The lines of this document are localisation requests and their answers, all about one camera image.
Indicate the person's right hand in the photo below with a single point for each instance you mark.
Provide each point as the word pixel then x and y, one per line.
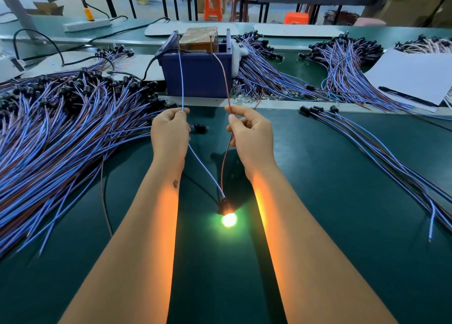
pixel 253 144

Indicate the person's left hand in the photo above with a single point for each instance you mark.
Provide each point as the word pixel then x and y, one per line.
pixel 169 140

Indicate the blue plastic tester box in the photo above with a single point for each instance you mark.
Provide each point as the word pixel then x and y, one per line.
pixel 205 80

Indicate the person's left forearm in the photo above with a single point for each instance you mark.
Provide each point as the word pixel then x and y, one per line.
pixel 131 257

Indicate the person's right forearm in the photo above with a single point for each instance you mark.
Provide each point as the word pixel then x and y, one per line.
pixel 314 257

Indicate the white power strip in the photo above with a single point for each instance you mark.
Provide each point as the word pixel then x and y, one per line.
pixel 87 25

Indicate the white flat mat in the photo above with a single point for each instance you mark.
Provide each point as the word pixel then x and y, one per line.
pixel 134 66
pixel 300 31
pixel 196 29

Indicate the brown cardboard block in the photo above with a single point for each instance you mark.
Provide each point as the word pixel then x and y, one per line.
pixel 199 40

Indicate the orange plastic stool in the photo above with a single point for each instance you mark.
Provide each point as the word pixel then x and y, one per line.
pixel 296 18
pixel 213 7

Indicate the orange plug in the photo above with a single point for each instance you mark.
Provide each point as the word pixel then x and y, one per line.
pixel 89 14

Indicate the black pen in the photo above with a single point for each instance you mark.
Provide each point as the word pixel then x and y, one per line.
pixel 408 97

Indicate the pink plastic stool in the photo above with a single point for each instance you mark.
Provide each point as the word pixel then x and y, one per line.
pixel 369 22

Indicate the white paper sheet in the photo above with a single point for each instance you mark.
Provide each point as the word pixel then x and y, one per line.
pixel 415 75

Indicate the white plastic device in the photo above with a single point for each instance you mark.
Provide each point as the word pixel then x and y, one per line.
pixel 8 67

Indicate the open cardboard box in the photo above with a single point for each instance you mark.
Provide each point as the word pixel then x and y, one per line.
pixel 46 9

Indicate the grey metal pole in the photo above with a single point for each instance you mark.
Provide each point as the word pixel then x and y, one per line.
pixel 15 6

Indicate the stack of large cardboard boxes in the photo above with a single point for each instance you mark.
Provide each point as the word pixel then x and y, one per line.
pixel 417 2

